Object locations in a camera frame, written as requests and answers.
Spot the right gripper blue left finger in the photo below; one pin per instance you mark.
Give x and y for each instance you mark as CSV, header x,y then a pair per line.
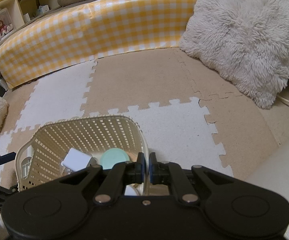
x,y
116,179

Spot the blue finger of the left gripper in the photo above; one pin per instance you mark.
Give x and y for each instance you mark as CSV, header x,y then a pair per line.
x,y
7,158

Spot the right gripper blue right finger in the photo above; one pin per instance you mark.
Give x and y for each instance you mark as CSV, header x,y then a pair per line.
x,y
174,177

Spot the white round tape measure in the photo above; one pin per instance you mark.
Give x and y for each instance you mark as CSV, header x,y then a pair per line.
x,y
131,191

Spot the mint green round tin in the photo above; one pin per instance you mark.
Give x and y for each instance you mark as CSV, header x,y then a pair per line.
x,y
112,157

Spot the cream plastic woven basket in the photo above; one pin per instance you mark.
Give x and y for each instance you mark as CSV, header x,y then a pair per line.
x,y
93,136

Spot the white power adapter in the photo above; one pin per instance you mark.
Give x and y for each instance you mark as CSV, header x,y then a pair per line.
x,y
76,160

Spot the clear box of screws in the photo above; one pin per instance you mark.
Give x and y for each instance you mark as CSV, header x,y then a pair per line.
x,y
66,171

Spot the doll in clear case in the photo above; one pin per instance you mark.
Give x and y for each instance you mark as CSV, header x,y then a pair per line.
x,y
3,26

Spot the yellow checkered bed cover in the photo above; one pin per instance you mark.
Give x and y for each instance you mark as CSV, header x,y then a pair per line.
x,y
91,31

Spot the right fluffy white cushion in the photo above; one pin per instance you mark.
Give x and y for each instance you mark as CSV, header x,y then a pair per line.
x,y
245,41

